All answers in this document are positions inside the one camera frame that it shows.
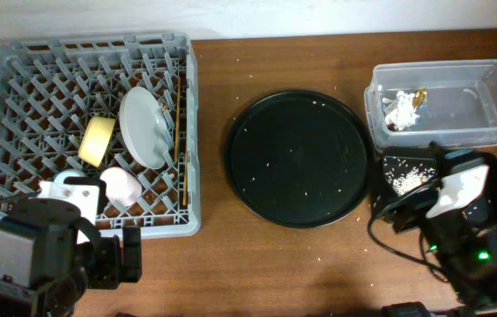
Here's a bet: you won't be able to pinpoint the wooden chopstick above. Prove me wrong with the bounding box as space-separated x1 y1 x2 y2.
182 150 189 209
174 75 182 164

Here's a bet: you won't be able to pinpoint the yellow bowl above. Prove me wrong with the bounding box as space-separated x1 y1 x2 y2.
78 116 115 167

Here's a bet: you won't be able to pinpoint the black rectangular tray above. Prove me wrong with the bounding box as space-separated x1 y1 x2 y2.
372 147 497 228

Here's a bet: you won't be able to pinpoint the pink plastic cup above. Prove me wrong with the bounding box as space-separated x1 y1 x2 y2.
100 166 142 207

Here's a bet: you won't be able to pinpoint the grey dishwasher rack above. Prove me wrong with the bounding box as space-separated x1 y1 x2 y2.
0 33 202 239

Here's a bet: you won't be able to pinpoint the gold foil wrapper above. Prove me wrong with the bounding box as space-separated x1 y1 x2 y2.
412 88 427 110

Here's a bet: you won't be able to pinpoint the round black tray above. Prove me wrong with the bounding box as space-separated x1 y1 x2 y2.
224 90 375 228

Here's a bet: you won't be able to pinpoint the clear plastic bin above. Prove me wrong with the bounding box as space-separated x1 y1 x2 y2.
364 59 497 149

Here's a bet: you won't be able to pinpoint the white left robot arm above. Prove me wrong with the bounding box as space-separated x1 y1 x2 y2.
0 198 142 317

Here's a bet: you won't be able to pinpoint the white ceramic plate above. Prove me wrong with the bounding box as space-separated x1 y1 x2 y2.
119 86 169 169

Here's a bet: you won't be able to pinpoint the light blue plastic cup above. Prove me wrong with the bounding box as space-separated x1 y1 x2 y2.
53 169 85 184

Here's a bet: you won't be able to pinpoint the white paper napkin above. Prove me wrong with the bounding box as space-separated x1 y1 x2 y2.
382 91 420 131

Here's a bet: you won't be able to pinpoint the food scraps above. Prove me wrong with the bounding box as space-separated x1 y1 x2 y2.
382 158 437 196

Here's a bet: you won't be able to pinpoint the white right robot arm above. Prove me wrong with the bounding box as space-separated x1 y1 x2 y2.
373 189 497 312

